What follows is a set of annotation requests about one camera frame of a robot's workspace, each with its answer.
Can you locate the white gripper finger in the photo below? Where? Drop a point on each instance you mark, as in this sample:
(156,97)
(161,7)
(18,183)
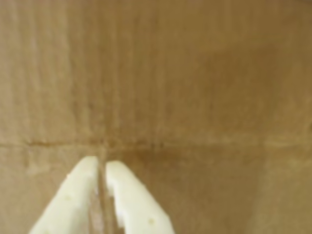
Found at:
(139,207)
(68,197)

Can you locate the brown cardboard sheet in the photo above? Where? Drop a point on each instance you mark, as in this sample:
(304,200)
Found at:
(170,73)

